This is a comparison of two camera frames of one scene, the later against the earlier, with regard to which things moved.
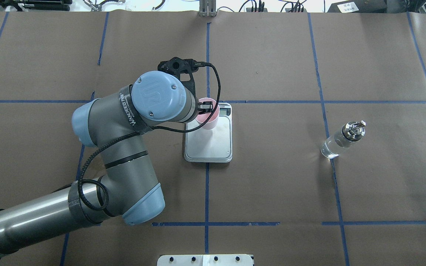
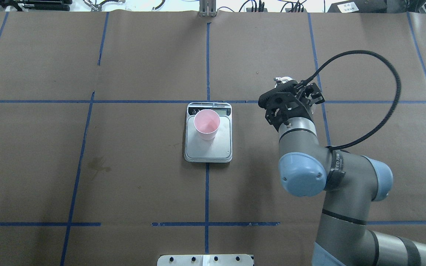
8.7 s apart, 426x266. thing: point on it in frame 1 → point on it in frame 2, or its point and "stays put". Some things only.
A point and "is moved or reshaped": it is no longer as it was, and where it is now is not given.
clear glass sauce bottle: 351,131 → 284,79
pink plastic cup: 202,118 is moved or reshaped
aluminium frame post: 207,8 stays put
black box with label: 359,6 stays put
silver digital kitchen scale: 214,145 stays put
